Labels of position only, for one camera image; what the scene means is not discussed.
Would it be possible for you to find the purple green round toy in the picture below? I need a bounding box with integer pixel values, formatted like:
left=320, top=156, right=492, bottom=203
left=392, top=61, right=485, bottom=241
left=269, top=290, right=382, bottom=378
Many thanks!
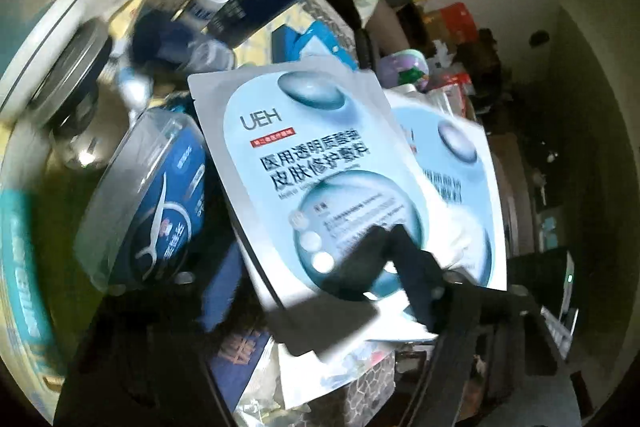
left=377, top=49, right=432, bottom=92

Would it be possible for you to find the red box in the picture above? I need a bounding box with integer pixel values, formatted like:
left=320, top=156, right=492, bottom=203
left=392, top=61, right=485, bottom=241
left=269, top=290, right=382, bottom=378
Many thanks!
left=425, top=3, right=477, bottom=44

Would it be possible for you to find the clear round floss pick tub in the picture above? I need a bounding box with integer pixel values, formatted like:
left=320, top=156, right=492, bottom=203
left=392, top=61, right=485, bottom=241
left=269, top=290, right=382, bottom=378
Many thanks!
left=74, top=109, right=209, bottom=294

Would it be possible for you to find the black device with green light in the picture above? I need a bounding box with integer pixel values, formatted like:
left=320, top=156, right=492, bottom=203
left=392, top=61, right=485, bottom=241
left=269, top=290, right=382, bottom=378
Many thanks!
left=505, top=251, right=577, bottom=309

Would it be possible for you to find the round silver tin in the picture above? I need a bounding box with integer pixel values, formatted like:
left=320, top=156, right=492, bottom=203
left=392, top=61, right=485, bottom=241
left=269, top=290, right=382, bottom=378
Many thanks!
left=49, top=19, right=114, bottom=128

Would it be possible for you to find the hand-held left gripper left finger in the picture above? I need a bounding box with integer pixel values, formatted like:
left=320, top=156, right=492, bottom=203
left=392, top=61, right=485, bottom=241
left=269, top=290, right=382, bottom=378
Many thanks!
left=55, top=239, right=251, bottom=427

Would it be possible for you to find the grey patterned box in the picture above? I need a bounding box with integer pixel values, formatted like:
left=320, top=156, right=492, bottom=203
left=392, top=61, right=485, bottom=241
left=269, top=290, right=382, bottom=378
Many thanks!
left=344, top=351, right=397, bottom=427

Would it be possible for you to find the white blue face mask packet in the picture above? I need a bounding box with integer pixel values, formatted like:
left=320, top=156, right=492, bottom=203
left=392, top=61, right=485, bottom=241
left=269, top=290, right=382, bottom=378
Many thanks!
left=384, top=91, right=509, bottom=293
left=187, top=59, right=437, bottom=314

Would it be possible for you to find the light blue packet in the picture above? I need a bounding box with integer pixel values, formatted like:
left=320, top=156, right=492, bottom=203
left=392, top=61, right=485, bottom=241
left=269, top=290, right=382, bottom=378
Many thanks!
left=271, top=21, right=342, bottom=68

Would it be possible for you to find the teal tube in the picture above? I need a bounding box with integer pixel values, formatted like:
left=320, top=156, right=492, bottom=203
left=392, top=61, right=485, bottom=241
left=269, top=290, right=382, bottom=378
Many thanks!
left=0, top=188, right=57, bottom=380

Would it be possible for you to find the dark blue printed box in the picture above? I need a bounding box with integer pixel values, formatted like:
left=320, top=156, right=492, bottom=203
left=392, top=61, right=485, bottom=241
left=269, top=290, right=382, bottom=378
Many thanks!
left=209, top=331, right=282, bottom=409

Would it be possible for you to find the dark blue capped bottle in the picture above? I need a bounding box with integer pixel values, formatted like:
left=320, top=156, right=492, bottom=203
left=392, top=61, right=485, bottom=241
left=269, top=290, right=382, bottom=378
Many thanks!
left=131, top=13, right=237, bottom=74

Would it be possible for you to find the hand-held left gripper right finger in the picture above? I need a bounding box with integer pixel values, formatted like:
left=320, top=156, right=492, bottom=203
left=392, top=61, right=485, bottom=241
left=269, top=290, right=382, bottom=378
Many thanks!
left=392, top=224, right=583, bottom=427

